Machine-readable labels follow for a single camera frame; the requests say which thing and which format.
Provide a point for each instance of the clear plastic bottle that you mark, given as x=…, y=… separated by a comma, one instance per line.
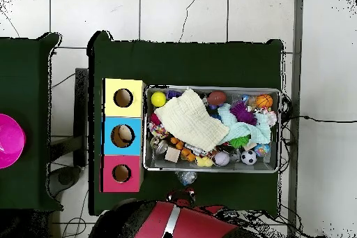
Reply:
x=187, y=178

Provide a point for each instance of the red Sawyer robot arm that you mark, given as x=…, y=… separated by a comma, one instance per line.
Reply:
x=189, y=224

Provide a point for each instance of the clear mesh bin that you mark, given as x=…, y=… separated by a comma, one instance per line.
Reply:
x=156, y=165

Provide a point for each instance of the wooden box with three holes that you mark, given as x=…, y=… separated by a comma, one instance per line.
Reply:
x=122, y=119

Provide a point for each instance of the cream waffle cloth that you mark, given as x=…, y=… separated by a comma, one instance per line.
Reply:
x=189, y=120

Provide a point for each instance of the yellow ball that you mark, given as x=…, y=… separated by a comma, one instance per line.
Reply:
x=158, y=99

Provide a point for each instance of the small wooden block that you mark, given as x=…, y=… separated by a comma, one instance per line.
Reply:
x=172, y=155

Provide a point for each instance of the brown toy football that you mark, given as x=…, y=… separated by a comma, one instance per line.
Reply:
x=216, y=98

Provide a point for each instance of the yellow rubber duck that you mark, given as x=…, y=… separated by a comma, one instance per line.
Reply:
x=204, y=161

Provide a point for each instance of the dark green table cloth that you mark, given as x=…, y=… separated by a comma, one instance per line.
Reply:
x=181, y=65
x=22, y=81

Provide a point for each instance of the white toy baseball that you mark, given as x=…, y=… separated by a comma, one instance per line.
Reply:
x=221, y=159

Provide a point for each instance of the mint green waffle cloth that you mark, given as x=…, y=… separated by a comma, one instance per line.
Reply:
x=239, y=130

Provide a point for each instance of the purple spiky monster toy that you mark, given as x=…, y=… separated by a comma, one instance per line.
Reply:
x=242, y=112

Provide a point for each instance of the black and white soccer ball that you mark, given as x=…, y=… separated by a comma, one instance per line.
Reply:
x=248, y=157

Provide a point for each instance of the orange toy basketball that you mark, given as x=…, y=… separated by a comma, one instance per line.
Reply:
x=264, y=101

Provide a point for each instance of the black metal stand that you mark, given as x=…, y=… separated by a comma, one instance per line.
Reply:
x=81, y=109

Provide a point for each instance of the magenta round object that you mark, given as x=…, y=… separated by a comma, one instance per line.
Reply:
x=11, y=141

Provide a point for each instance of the grey metal post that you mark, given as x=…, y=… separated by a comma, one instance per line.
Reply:
x=297, y=53

